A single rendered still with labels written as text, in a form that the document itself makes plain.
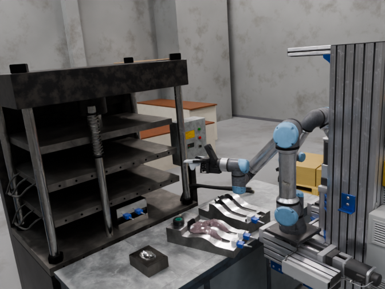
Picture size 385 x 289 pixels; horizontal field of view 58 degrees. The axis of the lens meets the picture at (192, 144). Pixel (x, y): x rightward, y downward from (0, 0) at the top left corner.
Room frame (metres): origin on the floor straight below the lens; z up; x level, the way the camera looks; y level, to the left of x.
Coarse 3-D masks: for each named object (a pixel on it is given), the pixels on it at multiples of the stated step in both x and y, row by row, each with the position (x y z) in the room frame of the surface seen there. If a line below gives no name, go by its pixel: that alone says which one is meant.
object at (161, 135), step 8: (152, 128) 6.65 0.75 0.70; (160, 128) 6.59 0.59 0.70; (168, 128) 6.53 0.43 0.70; (208, 128) 6.75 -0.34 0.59; (144, 136) 5.99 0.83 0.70; (152, 136) 6.01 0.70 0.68; (160, 136) 6.11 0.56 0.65; (168, 136) 6.21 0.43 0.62; (208, 136) 6.75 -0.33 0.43; (168, 144) 6.20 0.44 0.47; (160, 160) 6.08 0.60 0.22; (168, 160) 6.18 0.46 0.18; (160, 168) 6.07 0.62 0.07; (168, 168) 6.17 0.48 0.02
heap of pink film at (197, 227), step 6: (198, 222) 2.20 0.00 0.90; (204, 222) 2.20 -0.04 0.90; (210, 222) 2.17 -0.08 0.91; (216, 222) 2.15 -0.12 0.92; (192, 228) 2.15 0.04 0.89; (198, 228) 2.13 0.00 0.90; (204, 228) 2.10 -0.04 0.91; (210, 228) 2.07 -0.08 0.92; (222, 228) 2.12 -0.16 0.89; (210, 234) 2.04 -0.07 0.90; (216, 234) 2.04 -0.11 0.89
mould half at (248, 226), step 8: (216, 200) 2.65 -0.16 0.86; (224, 200) 2.47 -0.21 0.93; (240, 200) 2.50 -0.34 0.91; (200, 208) 2.52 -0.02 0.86; (208, 208) 2.51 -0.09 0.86; (216, 208) 2.38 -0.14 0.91; (224, 208) 2.38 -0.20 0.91; (232, 208) 2.40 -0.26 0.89; (256, 208) 2.38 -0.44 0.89; (208, 216) 2.45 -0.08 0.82; (216, 216) 2.38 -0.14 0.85; (224, 216) 2.32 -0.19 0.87; (232, 216) 2.29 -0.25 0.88; (256, 216) 2.25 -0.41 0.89; (264, 216) 2.28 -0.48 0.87; (232, 224) 2.26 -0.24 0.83; (240, 224) 2.21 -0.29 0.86; (248, 224) 2.16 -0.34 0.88; (256, 224) 2.22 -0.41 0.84; (264, 224) 2.28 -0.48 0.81
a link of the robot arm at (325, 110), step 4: (320, 108) 2.32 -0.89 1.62; (324, 108) 2.32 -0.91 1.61; (328, 108) 2.33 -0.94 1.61; (324, 112) 2.27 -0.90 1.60; (328, 112) 2.29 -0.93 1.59; (324, 116) 2.26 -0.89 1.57; (328, 116) 2.28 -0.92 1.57; (324, 120) 2.26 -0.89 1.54; (328, 120) 2.27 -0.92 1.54; (324, 124) 2.27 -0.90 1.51; (328, 124) 2.26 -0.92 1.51; (320, 128) 2.30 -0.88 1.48; (324, 128) 2.28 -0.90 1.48
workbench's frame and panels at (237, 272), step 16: (304, 208) 2.51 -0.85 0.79; (256, 240) 2.10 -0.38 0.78; (240, 256) 2.07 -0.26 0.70; (256, 256) 2.18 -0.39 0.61; (208, 272) 1.80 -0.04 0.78; (224, 272) 1.96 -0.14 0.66; (240, 272) 2.06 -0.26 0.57; (256, 272) 2.18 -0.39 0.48; (272, 272) 2.31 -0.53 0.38; (64, 288) 1.85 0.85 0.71; (192, 288) 1.78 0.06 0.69; (208, 288) 1.86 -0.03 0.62; (224, 288) 1.96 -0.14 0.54; (240, 288) 2.06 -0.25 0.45; (256, 288) 2.17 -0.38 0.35; (272, 288) 2.30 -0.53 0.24; (288, 288) 2.45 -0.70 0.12
